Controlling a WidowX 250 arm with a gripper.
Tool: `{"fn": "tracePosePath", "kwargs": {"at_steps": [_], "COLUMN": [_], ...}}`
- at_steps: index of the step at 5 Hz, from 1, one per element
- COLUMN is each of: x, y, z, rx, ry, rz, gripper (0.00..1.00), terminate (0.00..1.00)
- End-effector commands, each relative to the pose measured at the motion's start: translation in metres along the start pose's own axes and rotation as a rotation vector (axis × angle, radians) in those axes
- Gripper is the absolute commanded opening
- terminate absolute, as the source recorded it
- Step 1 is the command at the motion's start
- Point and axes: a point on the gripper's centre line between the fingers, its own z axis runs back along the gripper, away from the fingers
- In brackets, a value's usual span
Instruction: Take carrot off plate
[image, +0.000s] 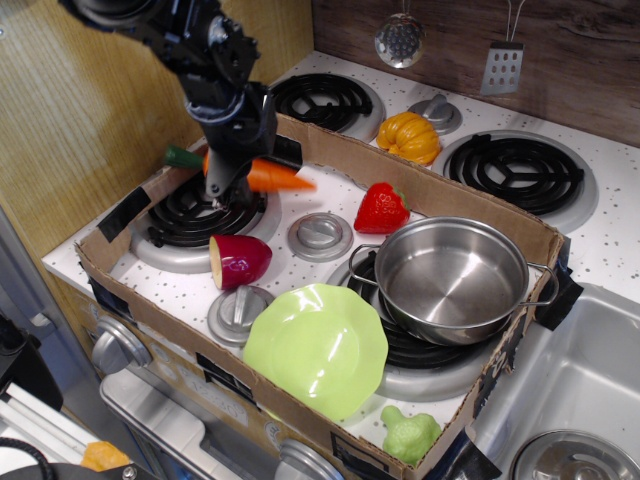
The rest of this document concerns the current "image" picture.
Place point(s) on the brown cardboard fence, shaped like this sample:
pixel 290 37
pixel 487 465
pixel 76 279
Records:
pixel 427 193

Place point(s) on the back silver stove knob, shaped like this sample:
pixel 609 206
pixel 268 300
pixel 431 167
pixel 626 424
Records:
pixel 443 115

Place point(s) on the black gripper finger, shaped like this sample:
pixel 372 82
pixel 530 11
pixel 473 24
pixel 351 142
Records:
pixel 220 203
pixel 240 193

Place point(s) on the centre silver stove knob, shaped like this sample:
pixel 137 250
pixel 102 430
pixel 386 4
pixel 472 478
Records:
pixel 320 237

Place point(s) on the silver oven front knob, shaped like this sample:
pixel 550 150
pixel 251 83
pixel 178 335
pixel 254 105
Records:
pixel 117 348

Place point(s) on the back left black burner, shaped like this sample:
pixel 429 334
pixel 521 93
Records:
pixel 337 103

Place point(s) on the green toy broccoli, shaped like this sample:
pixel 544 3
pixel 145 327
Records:
pixel 409 438

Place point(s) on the front silver stove knob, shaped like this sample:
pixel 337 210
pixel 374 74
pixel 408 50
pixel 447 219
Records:
pixel 232 315

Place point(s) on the front left black burner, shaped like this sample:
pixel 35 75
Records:
pixel 174 235

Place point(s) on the silver sink drain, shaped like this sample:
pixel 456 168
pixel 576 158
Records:
pixel 571 454

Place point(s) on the red toy strawberry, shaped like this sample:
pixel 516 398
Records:
pixel 383 210

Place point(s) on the front right black burner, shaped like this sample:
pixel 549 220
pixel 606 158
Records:
pixel 415 370

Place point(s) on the orange toy carrot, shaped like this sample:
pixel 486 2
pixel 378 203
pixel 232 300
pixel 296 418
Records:
pixel 264 176

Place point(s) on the orange object bottom left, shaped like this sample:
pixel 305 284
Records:
pixel 101 456

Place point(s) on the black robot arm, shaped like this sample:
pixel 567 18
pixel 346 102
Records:
pixel 212 59

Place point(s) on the silver stove knob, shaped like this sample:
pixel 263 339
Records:
pixel 320 237
pixel 232 315
pixel 443 115

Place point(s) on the hanging metal slotted spatula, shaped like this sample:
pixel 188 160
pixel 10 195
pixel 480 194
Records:
pixel 505 58

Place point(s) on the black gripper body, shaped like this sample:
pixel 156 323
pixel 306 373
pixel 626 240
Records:
pixel 236 134

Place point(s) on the back right black burner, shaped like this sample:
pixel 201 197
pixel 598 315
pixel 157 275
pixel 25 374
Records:
pixel 535 173

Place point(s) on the light green plastic plate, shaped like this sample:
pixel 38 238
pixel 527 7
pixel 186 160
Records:
pixel 322 344

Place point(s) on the yellow toy pumpkin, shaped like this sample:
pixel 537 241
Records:
pixel 411 137

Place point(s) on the stainless steel pot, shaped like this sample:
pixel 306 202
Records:
pixel 454 280

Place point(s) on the silver oven door handle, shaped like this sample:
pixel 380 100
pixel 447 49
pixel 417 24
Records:
pixel 173 429

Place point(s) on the hanging metal strainer ladle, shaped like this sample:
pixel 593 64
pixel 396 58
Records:
pixel 400 39

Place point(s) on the stainless steel sink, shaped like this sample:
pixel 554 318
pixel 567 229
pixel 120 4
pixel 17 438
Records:
pixel 582 375

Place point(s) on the purple toy onion half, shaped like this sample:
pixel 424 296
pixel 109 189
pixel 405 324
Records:
pixel 237 260

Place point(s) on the black burner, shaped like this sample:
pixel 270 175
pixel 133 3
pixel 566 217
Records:
pixel 415 370
pixel 535 173
pixel 337 103
pixel 174 235

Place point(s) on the silver oven knob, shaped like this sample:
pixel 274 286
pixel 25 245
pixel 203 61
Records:
pixel 117 348
pixel 300 462

